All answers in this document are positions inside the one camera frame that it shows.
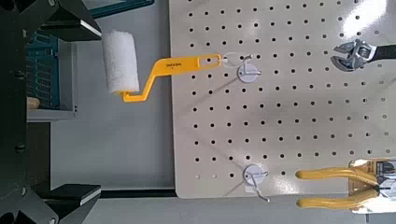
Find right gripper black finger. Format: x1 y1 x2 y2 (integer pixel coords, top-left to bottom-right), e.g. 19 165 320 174
18 0 103 42
18 183 103 224

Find white pegboard hook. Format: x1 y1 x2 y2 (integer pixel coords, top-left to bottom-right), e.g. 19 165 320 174
242 163 271 203
222 51 262 84

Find cream perforated pegboard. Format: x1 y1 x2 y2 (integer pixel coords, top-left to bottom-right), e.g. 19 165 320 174
168 0 396 200

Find white paint roller yellow handle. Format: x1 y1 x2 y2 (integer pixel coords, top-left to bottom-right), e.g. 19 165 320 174
102 29 222 104

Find yellow handled pliers in packaging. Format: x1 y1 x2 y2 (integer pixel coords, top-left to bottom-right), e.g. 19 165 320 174
294 158 396 215

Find black handled adjustable wrench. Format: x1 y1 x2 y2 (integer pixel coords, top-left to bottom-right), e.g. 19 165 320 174
330 38 396 73

